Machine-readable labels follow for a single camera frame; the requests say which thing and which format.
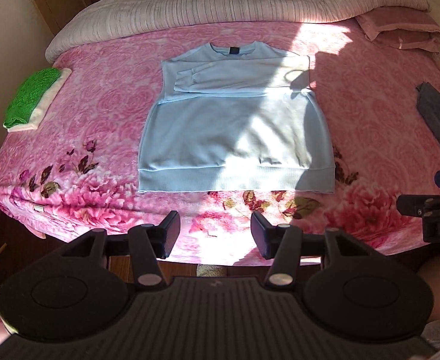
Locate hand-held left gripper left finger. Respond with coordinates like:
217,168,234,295
68,211,181,291

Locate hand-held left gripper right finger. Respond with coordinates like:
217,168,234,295
250,211,360,290

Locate light blue sweatshirt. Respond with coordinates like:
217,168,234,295
136,41,336,194

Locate blue-grey garment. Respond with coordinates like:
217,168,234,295
415,82,440,167

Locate pink pillow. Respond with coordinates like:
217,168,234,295
355,6,440,54

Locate pink floral blanket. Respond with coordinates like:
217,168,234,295
0,19,440,267

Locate folded white cloth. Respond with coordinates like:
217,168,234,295
7,68,73,133

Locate folded green knit cloth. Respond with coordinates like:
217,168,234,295
3,68,61,128

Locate striped white duvet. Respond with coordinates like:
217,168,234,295
45,0,432,62

